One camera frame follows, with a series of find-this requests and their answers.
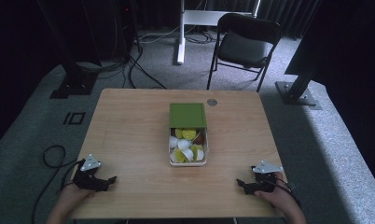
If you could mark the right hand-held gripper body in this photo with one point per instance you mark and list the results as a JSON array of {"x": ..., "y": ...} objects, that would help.
[{"x": 265, "y": 177}]

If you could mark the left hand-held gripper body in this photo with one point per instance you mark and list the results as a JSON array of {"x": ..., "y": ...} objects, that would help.
[{"x": 88, "y": 174}]

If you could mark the pile of coffee capsules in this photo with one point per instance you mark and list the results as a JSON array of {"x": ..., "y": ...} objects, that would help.
[{"x": 186, "y": 145}]

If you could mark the green box sleeve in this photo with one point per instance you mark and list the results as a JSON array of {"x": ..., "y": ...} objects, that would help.
[{"x": 187, "y": 115}]

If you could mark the person's right hand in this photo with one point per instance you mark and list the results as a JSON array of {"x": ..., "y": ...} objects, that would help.
[{"x": 279, "y": 199}]

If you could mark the person's left hand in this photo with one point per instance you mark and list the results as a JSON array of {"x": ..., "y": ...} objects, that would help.
[{"x": 71, "y": 196}]

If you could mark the grey round table grommet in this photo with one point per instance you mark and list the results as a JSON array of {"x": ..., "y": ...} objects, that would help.
[{"x": 212, "y": 102}]

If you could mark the black metal stand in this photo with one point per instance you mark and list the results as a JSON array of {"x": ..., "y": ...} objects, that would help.
[
  {"x": 300, "y": 84},
  {"x": 73, "y": 77}
]

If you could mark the black folding chair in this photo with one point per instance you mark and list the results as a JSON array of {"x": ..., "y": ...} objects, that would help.
[{"x": 244, "y": 46}]

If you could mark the dark computer tower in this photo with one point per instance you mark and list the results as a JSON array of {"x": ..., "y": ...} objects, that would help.
[{"x": 125, "y": 28}]

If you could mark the white desk frame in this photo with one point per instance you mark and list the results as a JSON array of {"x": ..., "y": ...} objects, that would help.
[{"x": 188, "y": 18}]

